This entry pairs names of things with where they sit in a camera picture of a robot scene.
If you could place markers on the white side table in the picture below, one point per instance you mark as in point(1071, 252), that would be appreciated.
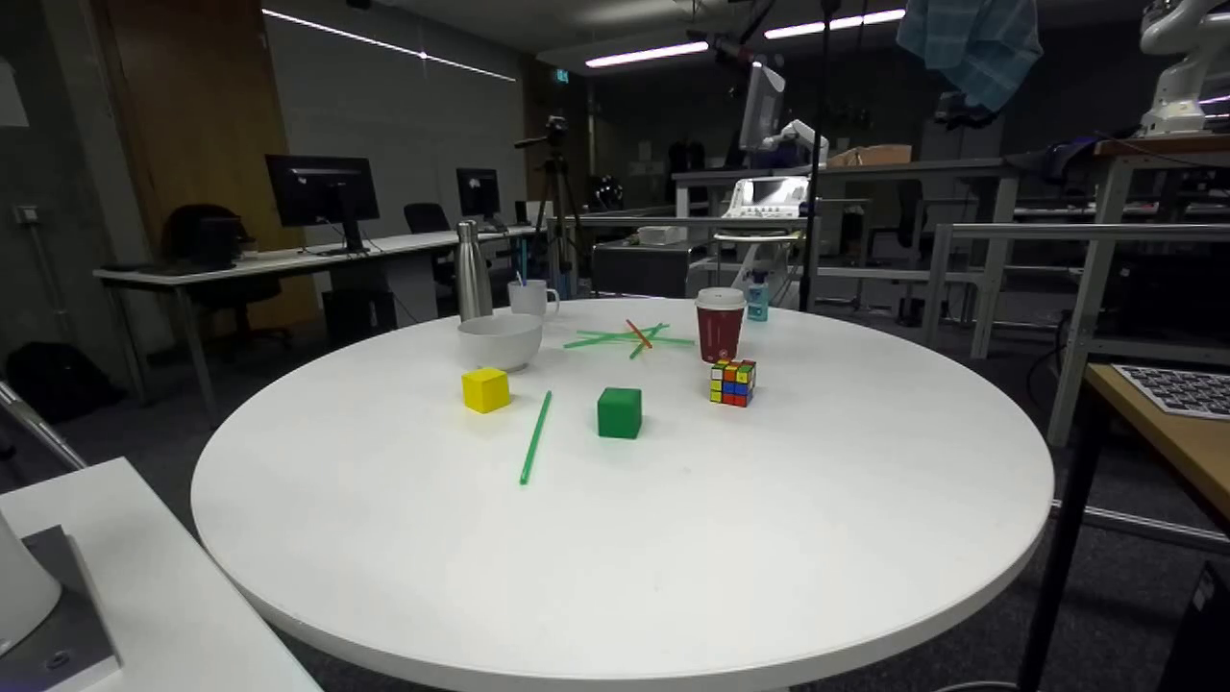
point(140, 578)

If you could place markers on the wooden top metal table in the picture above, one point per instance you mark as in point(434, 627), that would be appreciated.
point(1160, 149)

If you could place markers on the orange stick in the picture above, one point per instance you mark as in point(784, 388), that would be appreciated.
point(643, 336)

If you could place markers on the small black computer monitor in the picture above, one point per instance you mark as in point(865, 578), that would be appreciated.
point(478, 195)

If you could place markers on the black backpack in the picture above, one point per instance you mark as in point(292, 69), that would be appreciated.
point(53, 377)

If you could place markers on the long green straw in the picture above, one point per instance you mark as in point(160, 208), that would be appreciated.
point(537, 440)

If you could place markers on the checkerboard calibration sheet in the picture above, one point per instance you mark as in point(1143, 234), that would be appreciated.
point(1184, 388)

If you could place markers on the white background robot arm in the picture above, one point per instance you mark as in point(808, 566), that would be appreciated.
point(1176, 69)

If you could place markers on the black office chair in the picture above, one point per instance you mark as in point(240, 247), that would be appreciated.
point(201, 234)

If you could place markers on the red cup white lid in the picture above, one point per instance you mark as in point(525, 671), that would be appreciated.
point(721, 329)

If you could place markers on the grey metal table frame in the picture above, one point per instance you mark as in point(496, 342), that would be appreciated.
point(1062, 233)

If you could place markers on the stainless steel bottle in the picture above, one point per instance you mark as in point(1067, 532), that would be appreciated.
point(473, 270)

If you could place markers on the white mug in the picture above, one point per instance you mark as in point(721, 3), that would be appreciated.
point(529, 299)

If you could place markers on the ceiling light strip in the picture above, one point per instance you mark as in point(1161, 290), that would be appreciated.
point(647, 56)
point(387, 47)
point(833, 24)

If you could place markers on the long white office desk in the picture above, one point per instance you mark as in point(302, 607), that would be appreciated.
point(256, 263)

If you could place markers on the teal hanging cloth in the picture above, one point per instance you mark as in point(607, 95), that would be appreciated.
point(981, 45)

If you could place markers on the Rubik's cube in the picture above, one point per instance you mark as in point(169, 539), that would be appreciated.
point(734, 382)

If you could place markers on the small blue bottle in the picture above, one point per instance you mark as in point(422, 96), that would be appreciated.
point(758, 301)

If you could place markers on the yellow block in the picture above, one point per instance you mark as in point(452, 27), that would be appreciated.
point(486, 388)

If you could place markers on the white medical cart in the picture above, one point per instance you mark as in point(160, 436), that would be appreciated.
point(769, 195)

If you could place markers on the large black computer monitor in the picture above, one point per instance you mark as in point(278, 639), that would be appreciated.
point(322, 188)

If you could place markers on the white bowl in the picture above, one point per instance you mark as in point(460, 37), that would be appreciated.
point(500, 340)

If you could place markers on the grey table with box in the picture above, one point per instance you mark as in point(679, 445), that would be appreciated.
point(898, 165)

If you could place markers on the black camera tripod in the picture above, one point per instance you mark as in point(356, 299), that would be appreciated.
point(556, 195)

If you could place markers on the green block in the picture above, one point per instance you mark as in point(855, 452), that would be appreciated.
point(619, 411)

